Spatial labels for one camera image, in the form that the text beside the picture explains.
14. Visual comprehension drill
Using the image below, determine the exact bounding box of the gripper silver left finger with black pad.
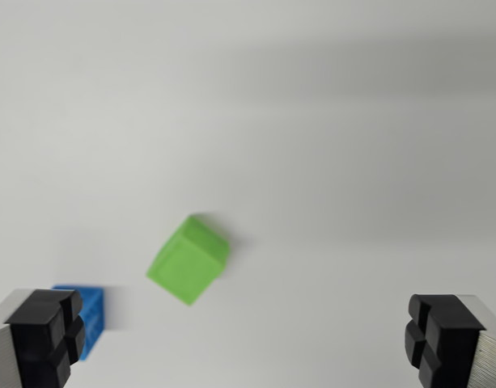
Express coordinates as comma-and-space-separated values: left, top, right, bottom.
0, 288, 87, 388

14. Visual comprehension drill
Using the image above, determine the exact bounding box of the blue cube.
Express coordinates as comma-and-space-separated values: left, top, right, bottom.
52, 285, 107, 361

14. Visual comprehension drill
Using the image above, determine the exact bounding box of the green cube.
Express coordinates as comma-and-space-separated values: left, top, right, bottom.
146, 214, 231, 307

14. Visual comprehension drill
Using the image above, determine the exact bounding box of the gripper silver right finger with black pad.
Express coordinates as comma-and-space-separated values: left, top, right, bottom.
403, 293, 496, 388

